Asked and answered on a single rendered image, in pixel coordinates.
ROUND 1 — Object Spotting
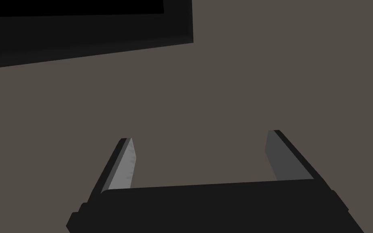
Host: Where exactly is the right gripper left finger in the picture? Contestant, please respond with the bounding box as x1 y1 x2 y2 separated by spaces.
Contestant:
93 137 137 196

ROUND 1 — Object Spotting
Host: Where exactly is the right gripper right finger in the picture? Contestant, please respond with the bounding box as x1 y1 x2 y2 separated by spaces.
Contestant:
265 129 324 181

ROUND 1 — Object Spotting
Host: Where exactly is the black rectangular panel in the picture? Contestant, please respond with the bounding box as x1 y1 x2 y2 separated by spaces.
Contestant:
0 0 194 70

